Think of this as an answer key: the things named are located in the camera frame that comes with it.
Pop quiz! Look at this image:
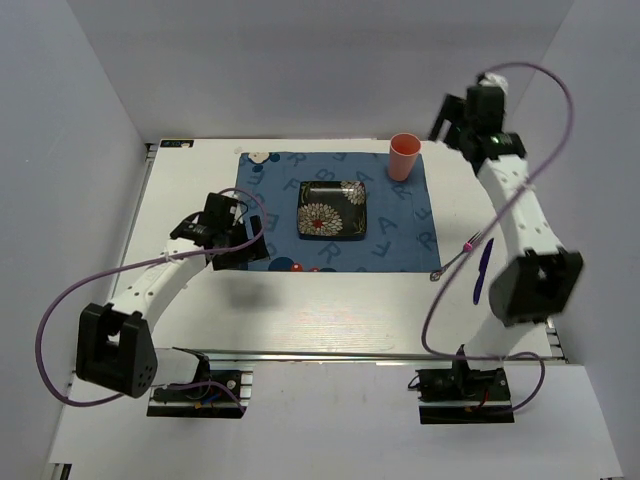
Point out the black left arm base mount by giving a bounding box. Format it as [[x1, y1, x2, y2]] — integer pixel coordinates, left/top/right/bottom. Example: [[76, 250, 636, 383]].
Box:
[[146, 362, 253, 420]]

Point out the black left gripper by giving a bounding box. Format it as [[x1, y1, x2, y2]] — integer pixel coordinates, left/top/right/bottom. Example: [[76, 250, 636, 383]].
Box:
[[212, 215, 269, 271]]

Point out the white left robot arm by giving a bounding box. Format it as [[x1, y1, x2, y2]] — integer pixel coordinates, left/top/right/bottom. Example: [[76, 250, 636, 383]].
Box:
[[75, 188, 268, 399]]

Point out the silver fork pink band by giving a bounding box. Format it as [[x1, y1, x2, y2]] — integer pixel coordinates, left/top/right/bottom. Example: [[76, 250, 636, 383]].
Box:
[[429, 231, 481, 282]]

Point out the purple plastic knife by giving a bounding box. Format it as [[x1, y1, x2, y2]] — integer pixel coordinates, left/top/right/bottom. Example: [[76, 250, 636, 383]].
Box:
[[472, 238, 494, 305]]

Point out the pink plastic cup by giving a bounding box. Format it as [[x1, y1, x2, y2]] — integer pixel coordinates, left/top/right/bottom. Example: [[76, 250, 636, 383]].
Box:
[[388, 133, 421, 182]]

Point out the black floral square plate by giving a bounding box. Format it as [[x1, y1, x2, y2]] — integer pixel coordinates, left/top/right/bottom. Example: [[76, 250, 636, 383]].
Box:
[[296, 181, 368, 241]]

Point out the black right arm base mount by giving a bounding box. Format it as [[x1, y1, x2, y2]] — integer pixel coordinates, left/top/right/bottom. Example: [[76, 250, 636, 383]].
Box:
[[408, 368, 514, 425]]

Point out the blue cartoon print cloth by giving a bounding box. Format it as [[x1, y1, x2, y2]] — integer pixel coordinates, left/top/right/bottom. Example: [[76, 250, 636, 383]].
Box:
[[235, 152, 441, 273]]

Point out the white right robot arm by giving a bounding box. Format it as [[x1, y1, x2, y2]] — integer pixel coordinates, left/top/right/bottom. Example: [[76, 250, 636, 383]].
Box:
[[429, 80, 584, 399]]

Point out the left blue table label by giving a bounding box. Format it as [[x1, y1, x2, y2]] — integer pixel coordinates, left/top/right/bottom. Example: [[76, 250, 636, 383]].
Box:
[[159, 139, 194, 149]]

